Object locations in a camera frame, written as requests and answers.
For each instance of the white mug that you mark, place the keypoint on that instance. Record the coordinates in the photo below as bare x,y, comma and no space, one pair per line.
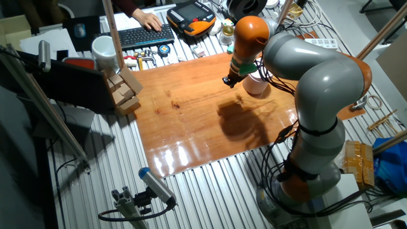
105,51

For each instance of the wooden sticks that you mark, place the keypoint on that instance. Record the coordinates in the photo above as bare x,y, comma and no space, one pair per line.
381,120

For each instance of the small plastic packet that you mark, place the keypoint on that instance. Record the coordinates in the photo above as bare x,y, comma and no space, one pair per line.
198,51

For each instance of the white egg-shaped object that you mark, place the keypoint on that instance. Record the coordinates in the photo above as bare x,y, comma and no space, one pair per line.
215,28

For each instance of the black mouse pad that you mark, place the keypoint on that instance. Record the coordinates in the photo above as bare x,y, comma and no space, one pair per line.
93,38

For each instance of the frame pole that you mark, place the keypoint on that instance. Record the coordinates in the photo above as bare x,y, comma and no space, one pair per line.
389,142
113,31
285,12
381,31

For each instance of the bare person hand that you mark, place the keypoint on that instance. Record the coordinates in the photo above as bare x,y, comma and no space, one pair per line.
149,19

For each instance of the black laptop screen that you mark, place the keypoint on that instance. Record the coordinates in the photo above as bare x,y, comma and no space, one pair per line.
73,86

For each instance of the silver depth camera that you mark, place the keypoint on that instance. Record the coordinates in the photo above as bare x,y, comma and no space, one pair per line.
44,55

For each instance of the black camera clamp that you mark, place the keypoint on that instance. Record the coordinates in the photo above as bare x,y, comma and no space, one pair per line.
142,200

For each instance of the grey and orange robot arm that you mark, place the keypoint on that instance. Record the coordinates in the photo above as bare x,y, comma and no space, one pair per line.
327,79

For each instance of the glossy wooden board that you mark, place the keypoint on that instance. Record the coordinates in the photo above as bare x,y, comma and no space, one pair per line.
197,111

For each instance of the black keyboard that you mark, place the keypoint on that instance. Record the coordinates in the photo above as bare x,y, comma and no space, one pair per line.
140,37

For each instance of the orange black teach pendant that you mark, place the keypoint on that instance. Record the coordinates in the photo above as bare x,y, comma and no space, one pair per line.
190,17

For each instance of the flat cardboard sheet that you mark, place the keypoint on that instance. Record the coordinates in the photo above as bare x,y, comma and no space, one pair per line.
132,79

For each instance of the white paper sheets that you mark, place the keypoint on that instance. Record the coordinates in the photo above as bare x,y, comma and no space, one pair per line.
51,41

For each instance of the aluminium frame bar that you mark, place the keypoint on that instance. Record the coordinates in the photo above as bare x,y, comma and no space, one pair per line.
41,108

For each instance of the red bowl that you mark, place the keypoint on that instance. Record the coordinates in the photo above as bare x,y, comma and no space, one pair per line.
79,63

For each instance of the brown taped cardboard box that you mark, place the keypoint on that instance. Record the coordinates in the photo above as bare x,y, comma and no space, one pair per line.
359,162

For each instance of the cardboard block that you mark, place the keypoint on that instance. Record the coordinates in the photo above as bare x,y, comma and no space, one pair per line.
128,106
116,79
118,98
126,90

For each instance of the white round trash can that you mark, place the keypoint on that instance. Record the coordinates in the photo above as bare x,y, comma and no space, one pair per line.
254,85

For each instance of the silver camera blue end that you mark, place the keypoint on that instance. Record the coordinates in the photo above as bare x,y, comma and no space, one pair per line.
157,186

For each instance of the dark computer mouse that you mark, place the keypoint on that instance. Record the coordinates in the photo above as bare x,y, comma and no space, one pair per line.
79,30

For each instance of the metal pipe valve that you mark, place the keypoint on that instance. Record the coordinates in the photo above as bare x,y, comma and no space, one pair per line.
141,58

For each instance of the white paper pad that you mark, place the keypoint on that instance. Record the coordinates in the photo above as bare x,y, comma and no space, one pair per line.
127,23

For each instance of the large cardboard sheet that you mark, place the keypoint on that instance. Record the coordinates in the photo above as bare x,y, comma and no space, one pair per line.
394,70

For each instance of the white control box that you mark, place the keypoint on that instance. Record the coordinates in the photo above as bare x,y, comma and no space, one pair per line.
346,210

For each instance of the glass jar gold lid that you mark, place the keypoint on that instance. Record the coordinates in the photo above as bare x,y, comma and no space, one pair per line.
226,35

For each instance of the small teal object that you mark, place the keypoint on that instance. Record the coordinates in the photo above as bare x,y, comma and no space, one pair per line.
230,50

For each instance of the blue plastic bag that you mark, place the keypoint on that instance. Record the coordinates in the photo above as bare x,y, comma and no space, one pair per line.
392,165

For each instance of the black filament spool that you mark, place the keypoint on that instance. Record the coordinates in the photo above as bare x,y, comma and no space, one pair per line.
246,8

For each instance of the black round tape measure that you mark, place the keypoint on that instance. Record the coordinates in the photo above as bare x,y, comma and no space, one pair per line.
164,51

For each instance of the crumpled white paper ball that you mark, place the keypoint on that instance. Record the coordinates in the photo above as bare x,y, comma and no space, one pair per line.
182,59

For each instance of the dark red sleeved forearm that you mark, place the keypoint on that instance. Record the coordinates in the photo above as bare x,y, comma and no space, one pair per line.
125,5

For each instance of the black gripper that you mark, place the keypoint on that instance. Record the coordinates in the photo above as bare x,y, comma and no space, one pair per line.
235,79

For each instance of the aluminium profile post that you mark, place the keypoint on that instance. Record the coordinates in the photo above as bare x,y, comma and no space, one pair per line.
127,206

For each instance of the white power strip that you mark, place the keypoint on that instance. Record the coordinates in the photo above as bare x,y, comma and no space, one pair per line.
322,43

